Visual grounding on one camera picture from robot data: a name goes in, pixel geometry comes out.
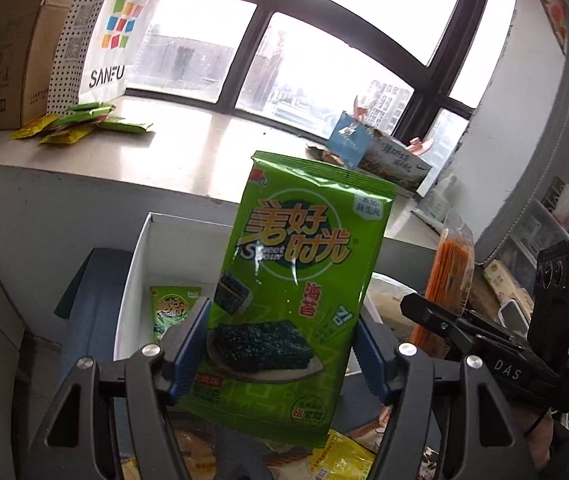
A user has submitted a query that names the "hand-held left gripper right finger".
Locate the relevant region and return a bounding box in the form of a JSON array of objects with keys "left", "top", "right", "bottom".
[{"left": 351, "top": 317, "right": 530, "bottom": 480}]

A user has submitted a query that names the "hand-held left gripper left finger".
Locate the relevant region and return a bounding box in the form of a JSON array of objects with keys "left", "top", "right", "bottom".
[{"left": 24, "top": 297, "right": 215, "bottom": 480}]

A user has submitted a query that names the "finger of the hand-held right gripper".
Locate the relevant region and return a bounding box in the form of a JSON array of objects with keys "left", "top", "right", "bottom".
[{"left": 399, "top": 291, "right": 467, "bottom": 356}]

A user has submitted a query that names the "white cardboard box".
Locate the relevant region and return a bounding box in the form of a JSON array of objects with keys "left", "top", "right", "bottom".
[{"left": 113, "top": 211, "right": 415, "bottom": 376}]

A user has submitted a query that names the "green seaweed snack packet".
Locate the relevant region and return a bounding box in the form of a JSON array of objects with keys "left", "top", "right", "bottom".
[{"left": 179, "top": 150, "right": 399, "bottom": 450}]

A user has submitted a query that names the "person's right hand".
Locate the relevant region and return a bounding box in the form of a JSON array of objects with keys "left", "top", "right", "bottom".
[{"left": 524, "top": 412, "right": 569, "bottom": 480}]

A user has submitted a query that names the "orange edged snack bag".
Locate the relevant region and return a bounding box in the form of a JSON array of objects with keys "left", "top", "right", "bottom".
[{"left": 411, "top": 227, "right": 476, "bottom": 356}]

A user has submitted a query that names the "white small case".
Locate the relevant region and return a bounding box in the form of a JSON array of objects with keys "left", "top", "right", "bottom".
[{"left": 497, "top": 300, "right": 532, "bottom": 338}]

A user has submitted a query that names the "small green seaweed packet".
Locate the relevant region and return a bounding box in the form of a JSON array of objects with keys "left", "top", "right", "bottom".
[{"left": 149, "top": 285, "right": 202, "bottom": 346}]

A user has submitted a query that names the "clear plastic drawer organizer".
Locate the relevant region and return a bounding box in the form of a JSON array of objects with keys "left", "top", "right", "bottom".
[{"left": 484, "top": 175, "right": 569, "bottom": 311}]

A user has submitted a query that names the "beige striped snack packet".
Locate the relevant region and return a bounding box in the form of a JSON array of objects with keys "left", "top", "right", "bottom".
[{"left": 177, "top": 427, "right": 228, "bottom": 480}]

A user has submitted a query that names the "yellow snack packet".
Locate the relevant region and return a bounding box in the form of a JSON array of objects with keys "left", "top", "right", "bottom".
[{"left": 309, "top": 430, "right": 380, "bottom": 480}]

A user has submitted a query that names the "pale plastic bottle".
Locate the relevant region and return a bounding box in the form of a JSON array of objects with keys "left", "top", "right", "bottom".
[{"left": 414, "top": 175, "right": 457, "bottom": 223}]

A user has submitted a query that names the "scenic printed carton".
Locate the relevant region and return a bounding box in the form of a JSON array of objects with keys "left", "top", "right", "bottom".
[{"left": 327, "top": 95, "right": 435, "bottom": 196}]

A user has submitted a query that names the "brown snack wrapper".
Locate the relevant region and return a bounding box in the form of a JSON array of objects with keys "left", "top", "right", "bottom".
[{"left": 307, "top": 144, "right": 345, "bottom": 163}]

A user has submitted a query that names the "pile of green yellow packets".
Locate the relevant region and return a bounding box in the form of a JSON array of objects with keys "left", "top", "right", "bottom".
[{"left": 10, "top": 101, "right": 156, "bottom": 146}]

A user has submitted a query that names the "white paper shopping bag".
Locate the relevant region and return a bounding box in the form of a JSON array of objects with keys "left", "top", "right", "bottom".
[{"left": 47, "top": 0, "right": 170, "bottom": 111}]

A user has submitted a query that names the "brown cardboard box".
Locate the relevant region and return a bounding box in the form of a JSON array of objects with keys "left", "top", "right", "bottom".
[{"left": 0, "top": 0, "right": 88, "bottom": 133}]

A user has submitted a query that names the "black window frame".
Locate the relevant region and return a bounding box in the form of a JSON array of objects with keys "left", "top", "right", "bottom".
[{"left": 129, "top": 0, "right": 495, "bottom": 141}]

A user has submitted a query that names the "orange printed wall poster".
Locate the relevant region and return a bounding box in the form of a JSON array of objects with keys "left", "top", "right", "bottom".
[{"left": 529, "top": 0, "right": 569, "bottom": 56}]

